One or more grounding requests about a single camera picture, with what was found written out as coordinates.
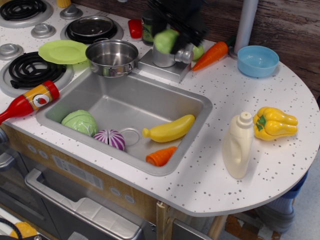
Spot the whole orange toy carrot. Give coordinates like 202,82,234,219
192,41,229,71

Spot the red toy ketchup bottle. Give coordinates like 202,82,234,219
0,80,60,124

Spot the silver oven door handle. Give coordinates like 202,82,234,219
25,168,144,240

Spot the silver toy faucet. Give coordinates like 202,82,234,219
137,43,194,83

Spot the black rear stove burner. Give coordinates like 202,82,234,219
0,0,47,21

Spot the red toy pepper piece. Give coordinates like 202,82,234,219
128,19,143,41

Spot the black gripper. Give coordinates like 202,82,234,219
147,0,209,54

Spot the light green toy broccoli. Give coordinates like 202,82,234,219
153,28,180,54

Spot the yellow toy squash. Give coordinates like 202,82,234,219
142,114,196,143

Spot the orange toy carrot half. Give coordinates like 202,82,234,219
145,146,177,167

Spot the black front stove burner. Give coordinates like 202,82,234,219
8,51,67,89

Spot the glass pot lid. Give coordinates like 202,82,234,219
67,15,115,37

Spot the green toy apple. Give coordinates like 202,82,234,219
192,45,205,61

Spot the cream plastic bottle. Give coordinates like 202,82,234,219
222,111,255,179

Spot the yellow toy corn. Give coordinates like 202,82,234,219
56,0,72,8

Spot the silver stove knob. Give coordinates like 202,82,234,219
31,23,56,39
0,43,24,61
59,3,83,20

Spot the purple striped toy onion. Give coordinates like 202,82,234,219
93,129,126,151

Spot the black stove burner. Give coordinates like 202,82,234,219
0,0,47,21
8,51,67,89

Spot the light blue plastic bowl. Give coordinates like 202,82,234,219
237,45,280,78

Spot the silver sink basin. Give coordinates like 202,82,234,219
36,69,213,176

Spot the green toy cabbage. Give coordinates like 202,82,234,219
61,110,98,137

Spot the small steel pot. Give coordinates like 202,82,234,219
85,39,139,78

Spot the light green plastic plate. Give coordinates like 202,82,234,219
38,40,88,65

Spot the yellow toy bell pepper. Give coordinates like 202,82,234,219
253,106,298,141

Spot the grey vertical pole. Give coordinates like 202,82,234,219
229,0,259,60

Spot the yellow object bottom left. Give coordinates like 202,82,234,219
14,222,38,238

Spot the dark green toy can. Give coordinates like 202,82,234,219
141,9,154,46

